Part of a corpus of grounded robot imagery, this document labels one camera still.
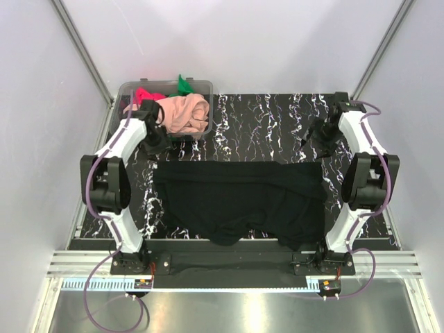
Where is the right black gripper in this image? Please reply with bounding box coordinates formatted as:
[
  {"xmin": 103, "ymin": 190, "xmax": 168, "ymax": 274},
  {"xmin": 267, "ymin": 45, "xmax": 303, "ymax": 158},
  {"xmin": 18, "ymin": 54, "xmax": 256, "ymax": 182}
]
[{"xmin": 300, "ymin": 117, "xmax": 342, "ymax": 160}]

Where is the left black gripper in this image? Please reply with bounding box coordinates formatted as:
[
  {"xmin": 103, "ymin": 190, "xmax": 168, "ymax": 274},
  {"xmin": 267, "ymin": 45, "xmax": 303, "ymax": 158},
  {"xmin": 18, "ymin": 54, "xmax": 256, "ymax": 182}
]
[{"xmin": 140, "ymin": 126, "xmax": 173, "ymax": 162}]

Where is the black t shirt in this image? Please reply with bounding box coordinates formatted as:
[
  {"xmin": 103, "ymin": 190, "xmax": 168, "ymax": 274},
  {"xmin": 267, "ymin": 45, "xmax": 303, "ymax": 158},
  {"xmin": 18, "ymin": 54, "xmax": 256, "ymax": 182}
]
[{"xmin": 153, "ymin": 161, "xmax": 327, "ymax": 250}]

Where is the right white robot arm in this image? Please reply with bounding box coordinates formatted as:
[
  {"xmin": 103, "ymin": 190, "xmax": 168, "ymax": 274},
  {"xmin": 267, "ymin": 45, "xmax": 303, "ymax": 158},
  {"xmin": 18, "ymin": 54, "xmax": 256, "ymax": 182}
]
[{"xmin": 293, "ymin": 92, "xmax": 400, "ymax": 275}]

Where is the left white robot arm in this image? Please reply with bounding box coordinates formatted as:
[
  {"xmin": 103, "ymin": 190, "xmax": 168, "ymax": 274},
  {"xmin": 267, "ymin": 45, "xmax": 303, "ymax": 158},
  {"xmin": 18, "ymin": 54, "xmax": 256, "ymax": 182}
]
[{"xmin": 80, "ymin": 99, "xmax": 171, "ymax": 275}]

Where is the pink t shirt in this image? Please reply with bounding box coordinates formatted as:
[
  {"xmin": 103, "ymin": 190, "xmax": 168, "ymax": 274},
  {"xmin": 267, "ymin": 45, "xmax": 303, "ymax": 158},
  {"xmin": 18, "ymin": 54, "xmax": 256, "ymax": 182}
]
[{"xmin": 121, "ymin": 94, "xmax": 210, "ymax": 135}]

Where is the clear plastic bin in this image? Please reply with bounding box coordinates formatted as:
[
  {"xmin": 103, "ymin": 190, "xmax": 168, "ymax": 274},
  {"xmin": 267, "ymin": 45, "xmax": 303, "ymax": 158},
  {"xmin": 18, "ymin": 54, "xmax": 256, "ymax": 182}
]
[{"xmin": 109, "ymin": 78, "xmax": 213, "ymax": 140}]

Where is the red t shirt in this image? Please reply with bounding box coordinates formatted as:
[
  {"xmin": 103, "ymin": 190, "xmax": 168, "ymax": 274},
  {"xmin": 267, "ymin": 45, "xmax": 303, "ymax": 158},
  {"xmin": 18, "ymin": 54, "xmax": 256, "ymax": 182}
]
[{"xmin": 135, "ymin": 87, "xmax": 167, "ymax": 105}]

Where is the green t shirt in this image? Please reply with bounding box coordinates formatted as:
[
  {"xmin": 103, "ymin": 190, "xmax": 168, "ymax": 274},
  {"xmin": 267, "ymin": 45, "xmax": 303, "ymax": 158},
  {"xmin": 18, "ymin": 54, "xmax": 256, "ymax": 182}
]
[{"xmin": 169, "ymin": 75, "xmax": 195, "ymax": 97}]

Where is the black marble pattern mat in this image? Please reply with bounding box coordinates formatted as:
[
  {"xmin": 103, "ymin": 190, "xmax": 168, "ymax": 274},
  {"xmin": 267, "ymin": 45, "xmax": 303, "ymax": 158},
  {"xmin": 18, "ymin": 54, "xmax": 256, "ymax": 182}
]
[{"xmin": 74, "ymin": 92, "xmax": 393, "ymax": 240}]

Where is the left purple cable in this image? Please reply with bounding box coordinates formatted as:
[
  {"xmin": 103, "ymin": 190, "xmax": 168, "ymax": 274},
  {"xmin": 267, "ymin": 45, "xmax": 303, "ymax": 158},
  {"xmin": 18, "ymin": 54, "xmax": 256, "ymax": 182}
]
[{"xmin": 83, "ymin": 88, "xmax": 150, "ymax": 330}]

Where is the white slotted cable duct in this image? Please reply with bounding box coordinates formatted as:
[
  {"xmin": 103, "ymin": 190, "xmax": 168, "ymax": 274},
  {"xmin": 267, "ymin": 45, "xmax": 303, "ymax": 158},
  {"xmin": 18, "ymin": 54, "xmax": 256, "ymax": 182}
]
[{"xmin": 61, "ymin": 277, "xmax": 153, "ymax": 292}]

